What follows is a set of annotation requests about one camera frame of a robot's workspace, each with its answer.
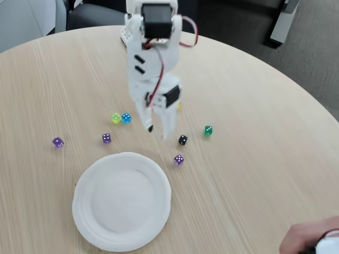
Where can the purple translucent die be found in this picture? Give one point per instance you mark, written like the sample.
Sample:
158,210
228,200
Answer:
106,138
179,160
58,143

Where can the white leader arm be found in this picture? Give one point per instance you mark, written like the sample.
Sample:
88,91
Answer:
329,243

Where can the white paper plate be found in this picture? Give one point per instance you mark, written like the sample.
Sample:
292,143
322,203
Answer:
121,203

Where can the person's hand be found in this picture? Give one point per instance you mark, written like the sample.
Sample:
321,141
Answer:
299,235

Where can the blue translucent die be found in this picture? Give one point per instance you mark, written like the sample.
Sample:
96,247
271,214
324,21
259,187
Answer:
126,118

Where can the black die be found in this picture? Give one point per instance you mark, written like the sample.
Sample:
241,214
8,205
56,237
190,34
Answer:
182,140

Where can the light green translucent die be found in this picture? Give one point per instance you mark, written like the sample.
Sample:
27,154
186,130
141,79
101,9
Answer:
116,117

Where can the dark green translucent die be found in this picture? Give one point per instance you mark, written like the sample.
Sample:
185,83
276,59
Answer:
208,131

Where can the black chair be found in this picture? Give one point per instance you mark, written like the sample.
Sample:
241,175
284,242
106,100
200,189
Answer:
95,17

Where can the black sofa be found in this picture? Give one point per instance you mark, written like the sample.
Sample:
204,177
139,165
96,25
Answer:
233,16

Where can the white cabinet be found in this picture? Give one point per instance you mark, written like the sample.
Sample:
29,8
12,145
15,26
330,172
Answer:
23,21

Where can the grey furniture leg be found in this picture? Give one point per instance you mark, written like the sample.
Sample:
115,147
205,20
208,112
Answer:
283,23

